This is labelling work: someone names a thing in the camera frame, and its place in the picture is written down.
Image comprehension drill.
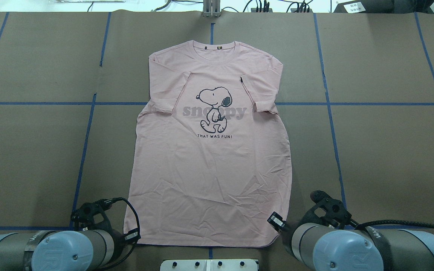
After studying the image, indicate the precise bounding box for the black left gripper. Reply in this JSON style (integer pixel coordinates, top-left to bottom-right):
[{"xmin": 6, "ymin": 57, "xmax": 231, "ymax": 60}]
[{"xmin": 115, "ymin": 228, "xmax": 141, "ymax": 250}]

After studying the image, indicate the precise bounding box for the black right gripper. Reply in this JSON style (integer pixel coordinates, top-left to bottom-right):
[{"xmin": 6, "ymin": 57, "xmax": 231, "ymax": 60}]
[{"xmin": 267, "ymin": 212, "xmax": 293, "ymax": 235}]

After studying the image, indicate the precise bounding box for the pink Snoopy t-shirt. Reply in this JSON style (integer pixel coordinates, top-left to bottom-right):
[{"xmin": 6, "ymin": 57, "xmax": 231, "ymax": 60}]
[{"xmin": 124, "ymin": 41, "xmax": 292, "ymax": 248}]

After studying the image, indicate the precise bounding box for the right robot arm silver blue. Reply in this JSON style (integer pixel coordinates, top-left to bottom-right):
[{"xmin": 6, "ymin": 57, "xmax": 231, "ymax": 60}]
[{"xmin": 267, "ymin": 212, "xmax": 434, "ymax": 271}]

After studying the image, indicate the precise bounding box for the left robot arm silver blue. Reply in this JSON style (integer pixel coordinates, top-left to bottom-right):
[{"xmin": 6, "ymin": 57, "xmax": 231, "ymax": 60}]
[{"xmin": 0, "ymin": 229, "xmax": 140, "ymax": 271}]

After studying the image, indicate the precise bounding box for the grey hub with orange plugs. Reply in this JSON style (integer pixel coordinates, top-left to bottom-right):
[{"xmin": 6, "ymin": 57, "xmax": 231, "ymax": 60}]
[{"xmin": 247, "ymin": 0, "xmax": 272, "ymax": 13}]

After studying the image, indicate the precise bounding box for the black monitor stand box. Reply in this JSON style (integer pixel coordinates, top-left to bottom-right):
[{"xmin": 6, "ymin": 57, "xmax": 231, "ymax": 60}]
[{"xmin": 332, "ymin": 0, "xmax": 394, "ymax": 14}]

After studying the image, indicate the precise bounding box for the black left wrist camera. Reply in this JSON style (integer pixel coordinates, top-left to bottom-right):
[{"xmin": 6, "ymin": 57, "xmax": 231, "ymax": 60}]
[{"xmin": 70, "ymin": 199, "xmax": 114, "ymax": 231}]

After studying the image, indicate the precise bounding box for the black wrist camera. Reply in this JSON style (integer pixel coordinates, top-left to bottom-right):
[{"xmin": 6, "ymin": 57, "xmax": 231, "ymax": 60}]
[
  {"xmin": 301, "ymin": 190, "xmax": 358, "ymax": 229},
  {"xmin": 70, "ymin": 199, "xmax": 114, "ymax": 231}
]

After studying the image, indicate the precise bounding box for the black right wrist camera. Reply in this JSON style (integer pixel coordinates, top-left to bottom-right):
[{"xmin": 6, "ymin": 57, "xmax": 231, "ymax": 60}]
[{"xmin": 301, "ymin": 190, "xmax": 358, "ymax": 229}]

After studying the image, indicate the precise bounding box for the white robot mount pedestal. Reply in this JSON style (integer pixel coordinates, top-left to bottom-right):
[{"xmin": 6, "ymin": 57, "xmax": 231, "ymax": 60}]
[{"xmin": 160, "ymin": 259, "xmax": 260, "ymax": 271}]

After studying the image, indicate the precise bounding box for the aluminium frame post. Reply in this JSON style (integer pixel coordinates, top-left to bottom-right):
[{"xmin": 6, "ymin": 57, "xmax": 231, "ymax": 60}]
[{"xmin": 202, "ymin": 0, "xmax": 222, "ymax": 18}]

